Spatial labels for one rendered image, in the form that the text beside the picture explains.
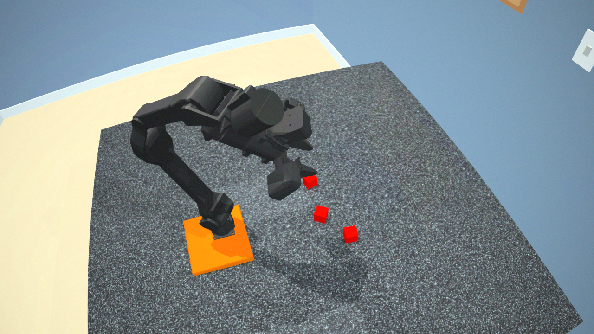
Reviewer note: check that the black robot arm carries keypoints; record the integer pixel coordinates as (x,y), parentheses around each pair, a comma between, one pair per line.
(232,120)

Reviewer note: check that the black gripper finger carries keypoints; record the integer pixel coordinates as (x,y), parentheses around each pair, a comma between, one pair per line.
(305,171)
(302,144)

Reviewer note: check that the red cube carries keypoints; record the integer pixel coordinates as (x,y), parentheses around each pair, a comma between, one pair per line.
(350,234)
(320,214)
(310,181)

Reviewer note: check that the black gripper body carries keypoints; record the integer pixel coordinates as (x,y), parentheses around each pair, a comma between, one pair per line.
(285,179)

